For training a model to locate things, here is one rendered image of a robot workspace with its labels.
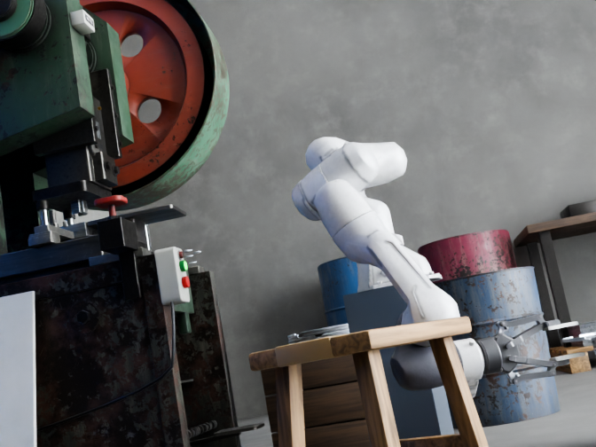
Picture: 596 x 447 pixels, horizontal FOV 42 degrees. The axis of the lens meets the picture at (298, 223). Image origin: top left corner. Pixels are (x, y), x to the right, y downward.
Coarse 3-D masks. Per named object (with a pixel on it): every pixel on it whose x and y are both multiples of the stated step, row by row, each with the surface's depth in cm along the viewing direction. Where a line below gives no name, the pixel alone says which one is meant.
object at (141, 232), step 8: (152, 208) 212; (160, 208) 211; (168, 208) 211; (176, 208) 215; (120, 216) 213; (128, 216) 212; (136, 216) 214; (144, 216) 215; (152, 216) 217; (160, 216) 219; (168, 216) 221; (176, 216) 223; (88, 224) 214; (96, 224) 214; (136, 224) 215; (144, 224) 222; (144, 232) 221; (144, 240) 219
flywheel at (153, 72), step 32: (96, 0) 268; (128, 0) 266; (160, 0) 265; (128, 32) 269; (160, 32) 267; (192, 32) 261; (128, 64) 267; (160, 64) 265; (192, 64) 259; (128, 96) 265; (160, 96) 263; (192, 96) 257; (160, 128) 261; (192, 128) 257; (128, 160) 262; (160, 160) 256; (128, 192) 267
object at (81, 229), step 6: (84, 222) 214; (66, 228) 214; (72, 228) 214; (78, 228) 214; (84, 228) 213; (90, 228) 217; (78, 234) 213; (84, 234) 213; (90, 234) 216; (96, 234) 220
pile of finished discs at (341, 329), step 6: (312, 330) 239; (318, 330) 238; (324, 330) 238; (330, 330) 238; (336, 330) 238; (342, 330) 238; (348, 330) 238; (288, 336) 248; (294, 336) 244; (300, 336) 255; (306, 336) 241; (312, 336) 239; (318, 336) 247; (324, 336) 238; (288, 342) 250; (294, 342) 253
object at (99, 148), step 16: (96, 112) 229; (96, 144) 219; (48, 160) 218; (64, 160) 217; (80, 160) 217; (96, 160) 218; (112, 160) 226; (48, 176) 217; (64, 176) 217; (80, 176) 216; (96, 176) 218; (112, 176) 223
